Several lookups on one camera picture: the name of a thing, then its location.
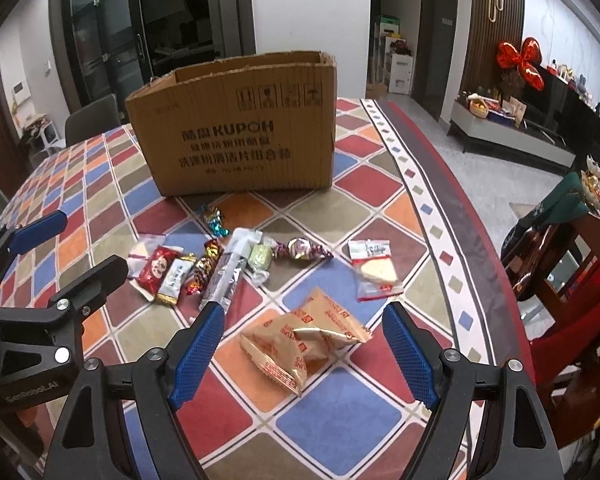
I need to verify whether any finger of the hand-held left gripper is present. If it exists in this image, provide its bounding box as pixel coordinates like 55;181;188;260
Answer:
0;211;68;286
0;255;131;326

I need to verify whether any white low cabinet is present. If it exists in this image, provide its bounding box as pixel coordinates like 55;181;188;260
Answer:
447;100;578;176

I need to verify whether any white and gold snack packet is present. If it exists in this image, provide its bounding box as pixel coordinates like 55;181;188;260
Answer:
153;255;197;307

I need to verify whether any brown cardboard box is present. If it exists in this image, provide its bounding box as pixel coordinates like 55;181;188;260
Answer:
125;51;338;197

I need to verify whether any blue foil candy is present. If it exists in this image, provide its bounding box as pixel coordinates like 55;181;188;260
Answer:
196;205;232;237

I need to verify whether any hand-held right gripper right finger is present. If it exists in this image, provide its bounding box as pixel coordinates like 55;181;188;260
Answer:
381;301;566;480

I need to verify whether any dark room door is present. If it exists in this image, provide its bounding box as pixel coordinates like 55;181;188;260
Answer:
412;0;473;121

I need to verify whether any long silver snack packet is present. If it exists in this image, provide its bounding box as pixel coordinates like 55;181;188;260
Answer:
198;227;262;313

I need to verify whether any purple foil candy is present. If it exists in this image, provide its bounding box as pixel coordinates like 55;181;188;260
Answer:
272;237;334;263

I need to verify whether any white shelf rack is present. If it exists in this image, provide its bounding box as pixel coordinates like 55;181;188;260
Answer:
372;15;401;86

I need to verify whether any large gold snack packet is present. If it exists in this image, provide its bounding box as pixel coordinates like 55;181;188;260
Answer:
239;287;373;397

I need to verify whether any clear packet with white cake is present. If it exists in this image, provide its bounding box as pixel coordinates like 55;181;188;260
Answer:
348;239;405;303

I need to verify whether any dark glass sliding door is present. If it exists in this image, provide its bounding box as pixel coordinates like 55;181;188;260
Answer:
50;0;256;121

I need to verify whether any red bow balloon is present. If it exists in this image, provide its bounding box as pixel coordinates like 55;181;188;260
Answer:
496;37;546;91

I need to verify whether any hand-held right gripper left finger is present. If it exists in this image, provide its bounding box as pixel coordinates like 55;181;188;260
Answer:
45;302;227;480

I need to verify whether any pale green candy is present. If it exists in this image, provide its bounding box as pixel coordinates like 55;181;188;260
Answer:
247;242;273;281

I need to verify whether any green cloth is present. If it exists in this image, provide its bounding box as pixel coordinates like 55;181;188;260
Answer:
517;172;596;226

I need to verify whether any black television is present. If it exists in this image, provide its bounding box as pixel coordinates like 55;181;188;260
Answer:
522;62;600;146

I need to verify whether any small clear triangle snack packet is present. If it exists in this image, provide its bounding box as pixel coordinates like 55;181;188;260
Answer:
128;242;153;283

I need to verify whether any wooden chair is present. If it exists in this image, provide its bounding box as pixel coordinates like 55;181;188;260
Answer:
500;210;600;451

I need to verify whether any white drawer unit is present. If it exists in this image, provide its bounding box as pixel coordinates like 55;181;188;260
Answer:
387;52;413;96

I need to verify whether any red snack packet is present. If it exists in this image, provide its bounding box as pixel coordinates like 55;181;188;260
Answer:
139;245;180;293

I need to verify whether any brown gold candy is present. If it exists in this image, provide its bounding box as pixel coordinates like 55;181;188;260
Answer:
182;239;225;296

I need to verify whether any white stool with clutter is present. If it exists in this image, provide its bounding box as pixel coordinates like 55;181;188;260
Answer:
20;112;58;153

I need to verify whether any red cloth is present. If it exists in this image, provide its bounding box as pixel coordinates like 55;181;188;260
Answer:
530;255;600;401

